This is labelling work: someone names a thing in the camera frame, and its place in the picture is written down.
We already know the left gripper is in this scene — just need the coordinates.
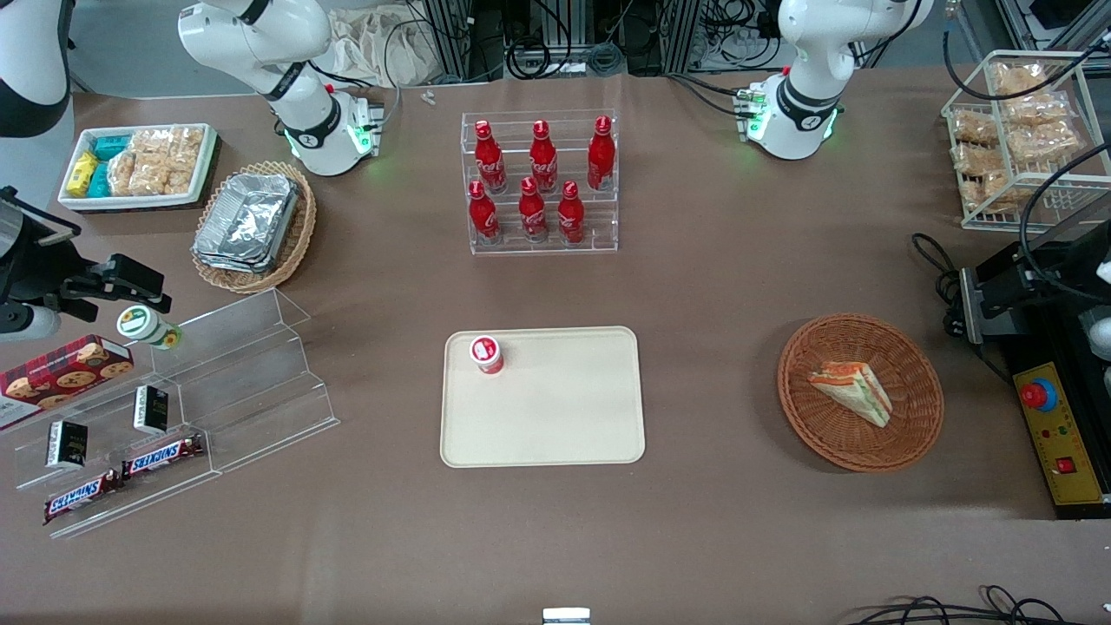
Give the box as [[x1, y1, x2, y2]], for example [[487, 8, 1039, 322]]
[[944, 201, 1111, 345]]

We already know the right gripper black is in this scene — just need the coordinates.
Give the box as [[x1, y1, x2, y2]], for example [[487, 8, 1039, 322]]
[[0, 187, 172, 320]]

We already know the triangular sandwich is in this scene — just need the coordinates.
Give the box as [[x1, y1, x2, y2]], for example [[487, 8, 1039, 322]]
[[808, 361, 894, 429]]

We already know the white rectangular snack tray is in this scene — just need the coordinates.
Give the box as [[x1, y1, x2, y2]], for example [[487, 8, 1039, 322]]
[[57, 123, 219, 212]]

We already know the silver foil tray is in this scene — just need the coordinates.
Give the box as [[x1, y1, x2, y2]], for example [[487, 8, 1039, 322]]
[[196, 173, 301, 263], [192, 243, 294, 276]]

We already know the oval light wicker basket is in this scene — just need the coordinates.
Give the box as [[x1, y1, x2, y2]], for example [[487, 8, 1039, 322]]
[[191, 160, 318, 295]]

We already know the round brown wicker basket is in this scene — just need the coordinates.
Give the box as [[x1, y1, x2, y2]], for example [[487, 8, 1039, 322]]
[[777, 313, 945, 474]]

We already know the beige plastic tray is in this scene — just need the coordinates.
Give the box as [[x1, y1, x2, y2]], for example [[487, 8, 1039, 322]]
[[439, 326, 648, 470]]

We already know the green label cup white lid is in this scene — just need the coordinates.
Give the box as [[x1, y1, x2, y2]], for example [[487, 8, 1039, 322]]
[[116, 305, 184, 352]]

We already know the red emergency stop button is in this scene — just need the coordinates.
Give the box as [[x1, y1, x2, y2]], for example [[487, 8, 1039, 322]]
[[1020, 378, 1060, 414]]

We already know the bagged fried snack pack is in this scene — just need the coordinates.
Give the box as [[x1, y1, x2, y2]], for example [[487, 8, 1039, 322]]
[[951, 142, 1004, 175], [1007, 122, 1082, 168], [1001, 93, 1070, 128], [959, 171, 1034, 214], [992, 62, 1048, 95], [950, 108, 1000, 145]]

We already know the red tartan cookie box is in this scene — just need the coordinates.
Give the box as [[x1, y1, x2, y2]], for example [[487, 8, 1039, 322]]
[[0, 335, 135, 433]]

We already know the small black box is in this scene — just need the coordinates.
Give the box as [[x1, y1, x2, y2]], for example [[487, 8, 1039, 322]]
[[132, 385, 171, 436], [44, 420, 89, 471]]

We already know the yellow snack pack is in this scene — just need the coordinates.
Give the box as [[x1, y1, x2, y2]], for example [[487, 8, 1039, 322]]
[[67, 151, 102, 192]]

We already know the clear acrylic stepped shelf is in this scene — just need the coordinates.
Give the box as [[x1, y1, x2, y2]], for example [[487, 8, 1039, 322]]
[[0, 288, 341, 541]]

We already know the Snickers chocolate bar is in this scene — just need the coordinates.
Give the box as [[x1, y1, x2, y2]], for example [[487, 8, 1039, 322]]
[[121, 433, 207, 481], [43, 470, 125, 526]]

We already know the black yellow control box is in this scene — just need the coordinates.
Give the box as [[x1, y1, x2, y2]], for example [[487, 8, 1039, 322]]
[[996, 334, 1111, 521]]

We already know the crumpled beige cloth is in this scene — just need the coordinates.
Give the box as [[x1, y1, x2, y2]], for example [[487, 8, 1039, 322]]
[[325, 3, 440, 89]]

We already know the red cola bottle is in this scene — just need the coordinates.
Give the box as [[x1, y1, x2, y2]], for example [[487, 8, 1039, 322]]
[[474, 120, 508, 194], [529, 120, 559, 194], [587, 115, 616, 193], [518, 177, 549, 243], [468, 180, 501, 245], [556, 181, 586, 247]]

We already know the red cup with white lid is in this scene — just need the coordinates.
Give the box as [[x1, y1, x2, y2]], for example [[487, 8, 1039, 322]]
[[470, 335, 506, 376]]

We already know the clear acrylic bottle rack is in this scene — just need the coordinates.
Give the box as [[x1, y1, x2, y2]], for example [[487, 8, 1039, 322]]
[[461, 109, 620, 257]]

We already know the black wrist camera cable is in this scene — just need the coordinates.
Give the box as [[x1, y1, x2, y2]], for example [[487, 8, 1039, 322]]
[[1019, 142, 1111, 280]]

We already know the black cable on table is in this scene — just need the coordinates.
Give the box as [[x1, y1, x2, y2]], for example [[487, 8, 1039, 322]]
[[910, 232, 966, 341]]

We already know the white wire basket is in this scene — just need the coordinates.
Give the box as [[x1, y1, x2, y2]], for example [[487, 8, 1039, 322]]
[[941, 49, 1111, 232]]

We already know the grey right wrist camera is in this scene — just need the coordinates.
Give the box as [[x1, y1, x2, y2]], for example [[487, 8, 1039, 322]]
[[0, 304, 62, 341]]

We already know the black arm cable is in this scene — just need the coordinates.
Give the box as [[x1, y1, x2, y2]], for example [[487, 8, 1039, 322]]
[[943, 0, 1111, 102]]

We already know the black cable at table edge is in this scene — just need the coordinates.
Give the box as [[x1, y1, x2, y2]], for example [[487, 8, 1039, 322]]
[[844, 585, 1111, 625]]

